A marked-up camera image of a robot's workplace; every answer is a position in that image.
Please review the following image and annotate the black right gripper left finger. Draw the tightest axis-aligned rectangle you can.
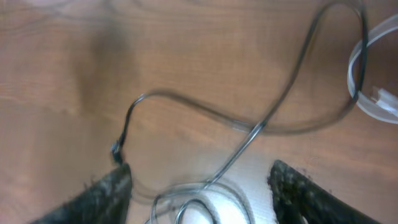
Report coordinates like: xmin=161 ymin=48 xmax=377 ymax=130
xmin=33 ymin=164 xmax=132 ymax=224

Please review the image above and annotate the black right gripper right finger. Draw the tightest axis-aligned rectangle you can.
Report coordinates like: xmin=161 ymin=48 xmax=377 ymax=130
xmin=267 ymin=160 xmax=379 ymax=224

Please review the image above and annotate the black USB cable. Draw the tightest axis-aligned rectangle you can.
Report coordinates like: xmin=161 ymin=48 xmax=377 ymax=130
xmin=110 ymin=0 xmax=369 ymax=224

